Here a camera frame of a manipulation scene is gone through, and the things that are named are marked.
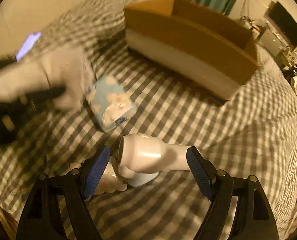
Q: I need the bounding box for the white sock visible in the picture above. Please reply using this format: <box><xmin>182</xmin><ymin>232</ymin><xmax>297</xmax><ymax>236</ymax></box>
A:
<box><xmin>0</xmin><ymin>46</ymin><xmax>94</xmax><ymax>111</ymax></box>

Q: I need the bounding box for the white hair dryer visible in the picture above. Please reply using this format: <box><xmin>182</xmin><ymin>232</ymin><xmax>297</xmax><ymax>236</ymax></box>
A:
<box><xmin>117</xmin><ymin>134</ymin><xmax>189</xmax><ymax>179</ymax></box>

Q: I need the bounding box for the lit smartphone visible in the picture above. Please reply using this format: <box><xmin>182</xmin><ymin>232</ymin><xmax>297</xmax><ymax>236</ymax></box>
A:
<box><xmin>16</xmin><ymin>31</ymin><xmax>42</xmax><ymax>61</ymax></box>

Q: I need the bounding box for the grey checked bed cover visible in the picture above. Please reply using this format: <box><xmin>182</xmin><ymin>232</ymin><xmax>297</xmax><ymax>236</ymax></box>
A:
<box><xmin>0</xmin><ymin>0</ymin><xmax>297</xmax><ymax>238</ymax></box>

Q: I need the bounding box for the small blue-white case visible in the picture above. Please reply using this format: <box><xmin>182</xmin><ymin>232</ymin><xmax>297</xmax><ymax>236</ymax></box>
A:
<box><xmin>127</xmin><ymin>172</ymin><xmax>159</xmax><ymax>187</ymax></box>

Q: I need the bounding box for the brown cardboard box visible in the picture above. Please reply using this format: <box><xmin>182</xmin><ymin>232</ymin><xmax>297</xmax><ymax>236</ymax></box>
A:
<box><xmin>124</xmin><ymin>0</ymin><xmax>258</xmax><ymax>103</ymax></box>

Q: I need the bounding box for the black wall television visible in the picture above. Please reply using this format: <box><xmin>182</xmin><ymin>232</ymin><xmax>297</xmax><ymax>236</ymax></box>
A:
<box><xmin>267</xmin><ymin>2</ymin><xmax>297</xmax><ymax>48</ymax></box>

